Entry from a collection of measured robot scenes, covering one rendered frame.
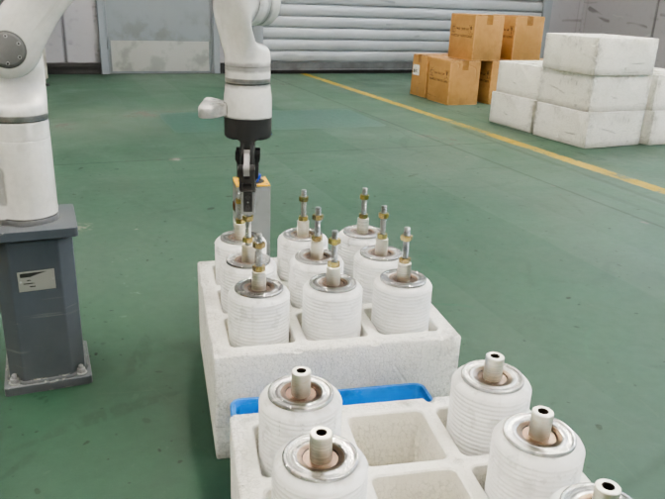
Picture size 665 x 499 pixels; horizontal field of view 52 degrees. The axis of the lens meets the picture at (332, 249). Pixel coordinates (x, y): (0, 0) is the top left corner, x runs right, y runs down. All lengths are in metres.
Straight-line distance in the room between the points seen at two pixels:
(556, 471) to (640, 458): 0.51
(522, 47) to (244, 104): 4.25
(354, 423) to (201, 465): 0.30
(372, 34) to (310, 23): 0.64
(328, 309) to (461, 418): 0.30
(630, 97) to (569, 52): 0.39
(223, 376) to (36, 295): 0.39
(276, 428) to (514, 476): 0.26
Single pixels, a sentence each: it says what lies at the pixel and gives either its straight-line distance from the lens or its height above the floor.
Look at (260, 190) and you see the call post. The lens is 1.40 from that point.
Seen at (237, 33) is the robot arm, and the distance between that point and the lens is 1.05.
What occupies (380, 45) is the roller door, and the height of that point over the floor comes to 0.26.
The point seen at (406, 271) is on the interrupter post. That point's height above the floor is 0.27.
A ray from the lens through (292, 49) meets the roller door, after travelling 6.49.
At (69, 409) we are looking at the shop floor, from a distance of 1.28.
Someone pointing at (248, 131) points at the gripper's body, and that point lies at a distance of 1.07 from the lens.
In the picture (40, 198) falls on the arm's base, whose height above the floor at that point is 0.35.
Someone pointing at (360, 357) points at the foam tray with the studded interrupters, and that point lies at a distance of 1.07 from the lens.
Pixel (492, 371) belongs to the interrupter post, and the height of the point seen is 0.26.
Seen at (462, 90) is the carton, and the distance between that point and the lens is 4.95.
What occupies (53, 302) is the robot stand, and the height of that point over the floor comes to 0.17.
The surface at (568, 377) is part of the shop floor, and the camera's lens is 1.43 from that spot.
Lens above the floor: 0.68
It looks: 20 degrees down
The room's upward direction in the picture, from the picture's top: 2 degrees clockwise
